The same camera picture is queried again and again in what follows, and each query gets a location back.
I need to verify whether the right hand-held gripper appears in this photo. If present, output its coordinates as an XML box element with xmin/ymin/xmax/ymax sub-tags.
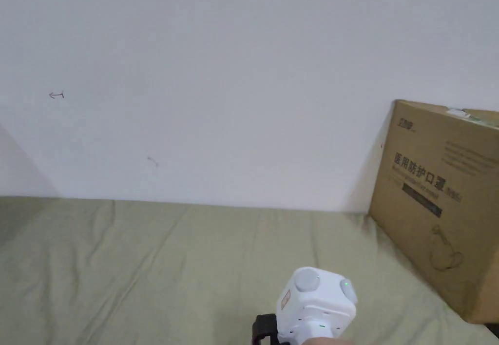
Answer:
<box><xmin>251</xmin><ymin>267</ymin><xmax>358</xmax><ymax>345</ymax></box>

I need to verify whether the bed with pale green sheet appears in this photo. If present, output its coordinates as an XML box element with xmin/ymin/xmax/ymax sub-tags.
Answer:
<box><xmin>0</xmin><ymin>196</ymin><xmax>499</xmax><ymax>345</ymax></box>

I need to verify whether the brown cardboard carton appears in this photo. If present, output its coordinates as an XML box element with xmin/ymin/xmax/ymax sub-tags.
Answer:
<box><xmin>368</xmin><ymin>99</ymin><xmax>499</xmax><ymax>325</ymax></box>

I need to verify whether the person's right hand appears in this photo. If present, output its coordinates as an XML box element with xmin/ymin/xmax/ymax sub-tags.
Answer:
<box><xmin>299</xmin><ymin>335</ymin><xmax>353</xmax><ymax>345</ymax></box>

